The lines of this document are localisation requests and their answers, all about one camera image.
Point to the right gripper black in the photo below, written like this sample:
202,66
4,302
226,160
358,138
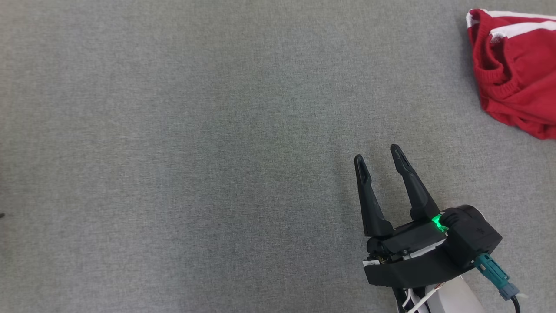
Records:
412,261

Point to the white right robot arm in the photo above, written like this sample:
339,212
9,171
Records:
456,298

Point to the red garment with white stripes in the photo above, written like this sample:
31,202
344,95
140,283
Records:
521,87

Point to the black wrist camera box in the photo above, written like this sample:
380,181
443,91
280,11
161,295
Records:
473,237

